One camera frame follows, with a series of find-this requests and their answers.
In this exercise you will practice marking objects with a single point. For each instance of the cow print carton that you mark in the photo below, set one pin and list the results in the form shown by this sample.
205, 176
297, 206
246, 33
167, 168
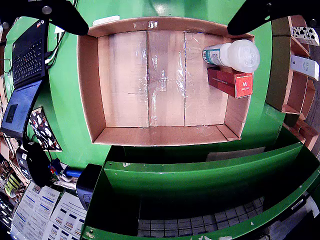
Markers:
303, 33

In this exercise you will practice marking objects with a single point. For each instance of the picture poster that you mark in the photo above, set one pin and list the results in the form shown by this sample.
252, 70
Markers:
45, 130

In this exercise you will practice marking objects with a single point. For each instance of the blue marker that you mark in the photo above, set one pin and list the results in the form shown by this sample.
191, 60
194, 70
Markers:
73, 172

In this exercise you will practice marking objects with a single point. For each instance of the printed instruction sheets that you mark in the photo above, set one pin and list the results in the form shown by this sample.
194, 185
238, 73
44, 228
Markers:
57, 217

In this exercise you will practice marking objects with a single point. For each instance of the white bottle teal label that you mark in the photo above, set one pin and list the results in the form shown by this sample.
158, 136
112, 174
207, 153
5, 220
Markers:
237, 56

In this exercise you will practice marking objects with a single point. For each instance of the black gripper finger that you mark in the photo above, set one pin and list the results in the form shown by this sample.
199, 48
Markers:
262, 15
57, 15

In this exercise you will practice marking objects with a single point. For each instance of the yellow black object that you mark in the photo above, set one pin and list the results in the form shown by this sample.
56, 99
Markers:
11, 186

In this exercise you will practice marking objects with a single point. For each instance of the tall white carton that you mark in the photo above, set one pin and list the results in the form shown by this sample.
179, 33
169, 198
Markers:
303, 66

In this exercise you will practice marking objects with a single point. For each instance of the divided cardboard box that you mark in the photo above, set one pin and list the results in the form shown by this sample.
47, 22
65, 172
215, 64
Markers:
297, 90

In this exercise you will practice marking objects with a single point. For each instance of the white foam piece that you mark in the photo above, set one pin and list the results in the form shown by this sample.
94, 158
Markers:
106, 20

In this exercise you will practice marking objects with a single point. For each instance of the green metal cabinet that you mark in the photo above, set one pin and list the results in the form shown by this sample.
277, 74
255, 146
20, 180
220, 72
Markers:
175, 175

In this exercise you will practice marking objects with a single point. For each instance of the red carton box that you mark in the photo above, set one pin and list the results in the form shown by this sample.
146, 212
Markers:
225, 81

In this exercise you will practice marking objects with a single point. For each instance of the black laptop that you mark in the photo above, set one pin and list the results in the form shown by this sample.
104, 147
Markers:
27, 57

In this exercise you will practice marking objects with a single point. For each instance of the black round device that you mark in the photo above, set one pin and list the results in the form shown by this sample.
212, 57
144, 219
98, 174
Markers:
37, 165

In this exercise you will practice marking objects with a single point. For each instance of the black box device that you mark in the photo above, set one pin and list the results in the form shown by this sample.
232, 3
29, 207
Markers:
87, 185

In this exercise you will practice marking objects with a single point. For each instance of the grey paper sheet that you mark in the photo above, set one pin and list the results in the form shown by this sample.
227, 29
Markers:
235, 153

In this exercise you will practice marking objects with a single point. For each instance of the large cardboard tray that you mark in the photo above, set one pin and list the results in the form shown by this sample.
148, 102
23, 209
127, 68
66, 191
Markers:
165, 82

